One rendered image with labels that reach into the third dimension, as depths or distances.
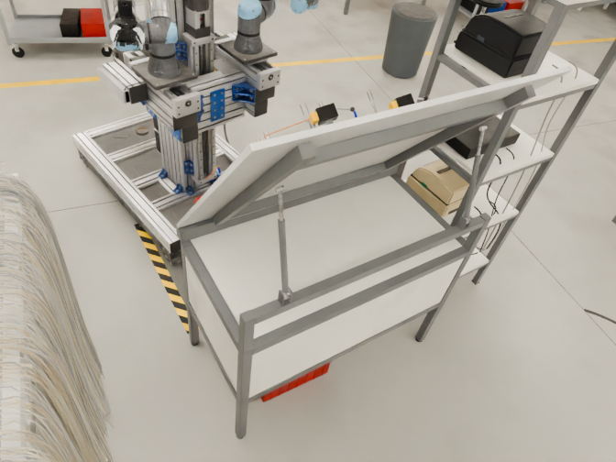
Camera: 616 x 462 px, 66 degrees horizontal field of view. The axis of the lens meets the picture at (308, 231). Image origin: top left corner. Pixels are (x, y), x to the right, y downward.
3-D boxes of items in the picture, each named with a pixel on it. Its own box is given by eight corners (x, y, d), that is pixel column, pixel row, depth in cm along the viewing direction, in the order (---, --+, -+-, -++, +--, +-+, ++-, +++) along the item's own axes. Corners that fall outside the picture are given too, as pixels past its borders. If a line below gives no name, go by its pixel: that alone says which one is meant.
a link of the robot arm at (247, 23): (232, 30, 243) (233, 3, 233) (245, 21, 252) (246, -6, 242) (254, 37, 241) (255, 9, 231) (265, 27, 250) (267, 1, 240)
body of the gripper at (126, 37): (138, 49, 168) (137, 33, 176) (138, 25, 162) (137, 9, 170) (115, 47, 165) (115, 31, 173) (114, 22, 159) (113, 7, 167)
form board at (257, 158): (395, 161, 250) (394, 158, 250) (572, 71, 159) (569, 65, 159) (177, 228, 198) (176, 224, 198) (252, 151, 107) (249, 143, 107)
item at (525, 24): (451, 48, 212) (467, 3, 199) (486, 40, 223) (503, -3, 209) (503, 81, 196) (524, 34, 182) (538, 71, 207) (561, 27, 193)
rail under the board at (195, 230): (176, 234, 204) (175, 224, 199) (390, 167, 256) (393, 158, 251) (181, 243, 201) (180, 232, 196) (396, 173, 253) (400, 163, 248)
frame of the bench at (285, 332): (190, 341, 259) (180, 240, 202) (363, 268, 310) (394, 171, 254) (237, 440, 226) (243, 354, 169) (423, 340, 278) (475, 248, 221)
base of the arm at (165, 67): (141, 67, 226) (138, 47, 219) (170, 60, 234) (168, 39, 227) (158, 81, 219) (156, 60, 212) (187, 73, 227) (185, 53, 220)
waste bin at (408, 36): (371, 71, 503) (385, 10, 459) (387, 55, 534) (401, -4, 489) (412, 85, 492) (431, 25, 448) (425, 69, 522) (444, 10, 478)
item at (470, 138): (420, 123, 241) (423, 112, 236) (468, 110, 257) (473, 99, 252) (465, 160, 223) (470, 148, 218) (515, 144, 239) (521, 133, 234)
